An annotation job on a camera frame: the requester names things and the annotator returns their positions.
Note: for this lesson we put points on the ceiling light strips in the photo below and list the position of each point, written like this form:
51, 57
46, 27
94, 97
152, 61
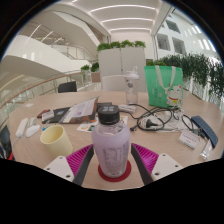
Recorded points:
125, 18

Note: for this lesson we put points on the white label card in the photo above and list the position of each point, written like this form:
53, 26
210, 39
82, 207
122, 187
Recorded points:
188, 139

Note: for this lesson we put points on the flat round red coaster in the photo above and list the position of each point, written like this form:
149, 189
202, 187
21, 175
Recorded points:
115, 179

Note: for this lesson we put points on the blue marker pen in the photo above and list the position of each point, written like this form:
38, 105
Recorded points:
45, 127

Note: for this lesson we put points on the white chair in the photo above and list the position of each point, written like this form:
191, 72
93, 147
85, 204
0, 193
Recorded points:
113, 83

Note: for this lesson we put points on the small potted plants planter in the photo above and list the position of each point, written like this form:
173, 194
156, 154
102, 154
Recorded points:
90, 71

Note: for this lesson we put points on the white cabinet with plants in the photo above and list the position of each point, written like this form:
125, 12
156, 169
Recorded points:
121, 66

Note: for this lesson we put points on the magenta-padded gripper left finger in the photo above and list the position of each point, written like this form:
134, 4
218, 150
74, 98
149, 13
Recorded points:
71, 160

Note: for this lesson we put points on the white card box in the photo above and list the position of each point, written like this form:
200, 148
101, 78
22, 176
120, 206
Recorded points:
48, 115

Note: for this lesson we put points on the black notebook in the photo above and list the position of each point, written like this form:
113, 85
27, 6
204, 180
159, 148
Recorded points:
58, 115

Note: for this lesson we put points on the small white case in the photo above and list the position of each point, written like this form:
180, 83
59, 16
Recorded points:
32, 121

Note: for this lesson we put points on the red and black phone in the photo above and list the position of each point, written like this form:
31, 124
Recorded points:
43, 113

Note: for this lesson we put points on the clear shaker bottle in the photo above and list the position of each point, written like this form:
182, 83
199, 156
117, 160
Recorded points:
132, 88

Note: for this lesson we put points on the red and blue chair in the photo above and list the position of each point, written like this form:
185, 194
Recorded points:
5, 143

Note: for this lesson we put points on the green tote bag cat print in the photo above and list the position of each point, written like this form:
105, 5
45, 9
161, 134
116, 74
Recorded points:
160, 85

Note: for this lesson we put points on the black chair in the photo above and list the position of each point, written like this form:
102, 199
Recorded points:
67, 87

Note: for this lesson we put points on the purple drink bottle black cap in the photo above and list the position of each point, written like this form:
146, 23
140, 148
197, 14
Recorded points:
111, 146

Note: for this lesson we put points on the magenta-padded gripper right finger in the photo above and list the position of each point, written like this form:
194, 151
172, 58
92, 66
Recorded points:
151, 160

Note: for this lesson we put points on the white paper slip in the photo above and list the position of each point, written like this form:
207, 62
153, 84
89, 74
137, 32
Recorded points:
29, 105

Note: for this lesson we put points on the glass balustrade wooden rail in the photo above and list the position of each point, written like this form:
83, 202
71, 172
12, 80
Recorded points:
36, 86

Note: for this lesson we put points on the pale yellow mug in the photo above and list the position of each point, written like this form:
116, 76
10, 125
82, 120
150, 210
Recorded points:
58, 141

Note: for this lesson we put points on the row of green hedge plants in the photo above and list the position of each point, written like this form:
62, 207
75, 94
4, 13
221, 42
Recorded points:
200, 71

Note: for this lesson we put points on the white plug adapter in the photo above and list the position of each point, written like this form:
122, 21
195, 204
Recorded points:
126, 108

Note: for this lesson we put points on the low planter with greenery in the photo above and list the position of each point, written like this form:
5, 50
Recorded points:
155, 63

